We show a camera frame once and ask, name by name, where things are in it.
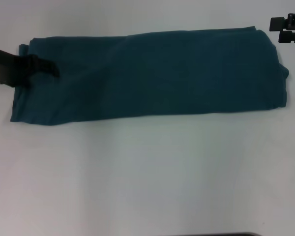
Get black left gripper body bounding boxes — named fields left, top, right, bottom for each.
left=0, top=45, right=33, bottom=88

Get teal FREE print t-shirt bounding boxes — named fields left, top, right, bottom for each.
left=9, top=26, right=290, bottom=126

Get black flat panel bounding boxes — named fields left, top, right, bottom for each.
left=203, top=232, right=260, bottom=236

